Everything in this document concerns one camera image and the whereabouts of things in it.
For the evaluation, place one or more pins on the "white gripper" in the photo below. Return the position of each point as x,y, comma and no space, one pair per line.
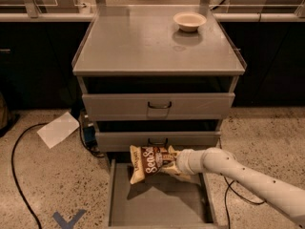
183,162

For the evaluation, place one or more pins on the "brown sea salt chip bag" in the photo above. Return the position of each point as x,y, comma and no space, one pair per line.
147,161

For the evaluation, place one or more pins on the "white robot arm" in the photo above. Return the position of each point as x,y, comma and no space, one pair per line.
284,197

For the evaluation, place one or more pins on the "bottom grey drawer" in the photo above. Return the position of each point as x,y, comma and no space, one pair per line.
158,202

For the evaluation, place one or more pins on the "grey drawer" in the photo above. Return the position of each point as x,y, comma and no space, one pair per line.
113,107
121,142
158,202

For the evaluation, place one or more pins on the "middle grey drawer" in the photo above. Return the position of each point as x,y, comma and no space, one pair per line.
121,142

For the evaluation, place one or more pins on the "grey drawer cabinet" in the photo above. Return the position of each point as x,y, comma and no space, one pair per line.
138,49

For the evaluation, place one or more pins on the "top grey drawer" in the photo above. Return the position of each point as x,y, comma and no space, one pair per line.
113,107

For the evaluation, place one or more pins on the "blue power box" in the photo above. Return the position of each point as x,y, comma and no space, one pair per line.
88,131

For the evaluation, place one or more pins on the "white paper sheet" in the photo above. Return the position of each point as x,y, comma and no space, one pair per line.
58,130

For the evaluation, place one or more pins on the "white paper bowl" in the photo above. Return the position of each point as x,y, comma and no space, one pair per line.
189,21

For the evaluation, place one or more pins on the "grey railing bar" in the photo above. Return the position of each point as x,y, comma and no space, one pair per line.
46,17

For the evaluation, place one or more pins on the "black middle drawer handle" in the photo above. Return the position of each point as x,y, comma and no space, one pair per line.
153,142

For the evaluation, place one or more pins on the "black drawer handle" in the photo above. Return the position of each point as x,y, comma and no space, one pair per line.
159,106
153,142

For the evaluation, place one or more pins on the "black top drawer handle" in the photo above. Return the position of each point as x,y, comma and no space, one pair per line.
159,106

